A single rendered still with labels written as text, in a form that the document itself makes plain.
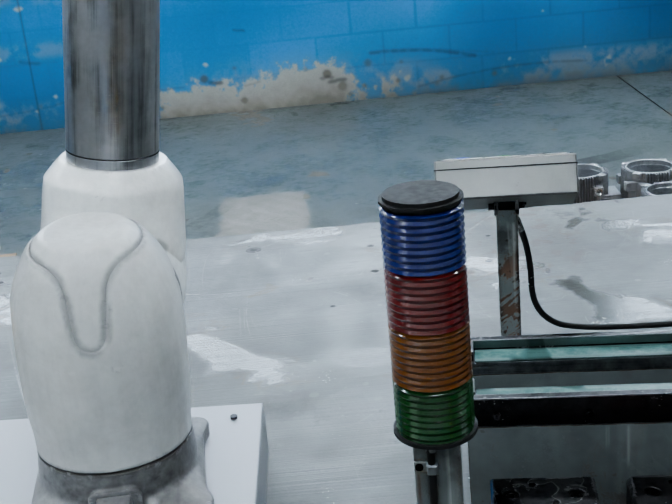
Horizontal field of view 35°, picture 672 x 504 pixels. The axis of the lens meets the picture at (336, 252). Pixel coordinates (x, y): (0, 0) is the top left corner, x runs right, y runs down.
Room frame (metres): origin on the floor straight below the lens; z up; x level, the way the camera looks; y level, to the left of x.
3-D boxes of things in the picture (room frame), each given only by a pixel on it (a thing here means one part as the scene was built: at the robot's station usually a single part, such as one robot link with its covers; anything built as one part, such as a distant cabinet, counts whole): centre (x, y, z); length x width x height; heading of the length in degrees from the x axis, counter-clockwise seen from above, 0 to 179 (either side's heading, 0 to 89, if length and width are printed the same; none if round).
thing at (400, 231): (0.72, -0.06, 1.19); 0.06 x 0.06 x 0.04
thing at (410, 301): (0.72, -0.06, 1.14); 0.06 x 0.06 x 0.04
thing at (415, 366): (0.72, -0.06, 1.10); 0.06 x 0.06 x 0.04
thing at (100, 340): (0.96, 0.23, 1.03); 0.18 x 0.16 x 0.22; 5
